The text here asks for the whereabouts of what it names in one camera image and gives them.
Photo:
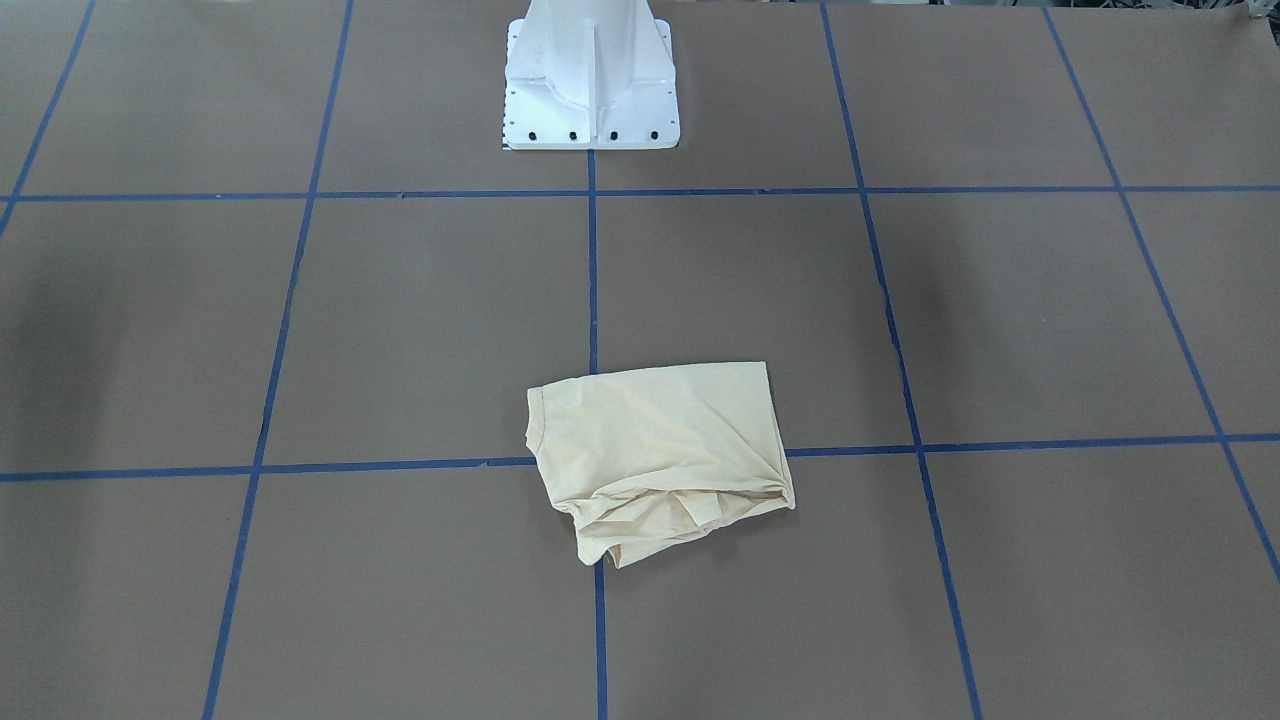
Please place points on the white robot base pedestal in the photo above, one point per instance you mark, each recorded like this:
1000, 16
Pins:
590, 75

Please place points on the beige long-sleeve graphic shirt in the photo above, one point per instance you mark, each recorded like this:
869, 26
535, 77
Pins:
648, 459

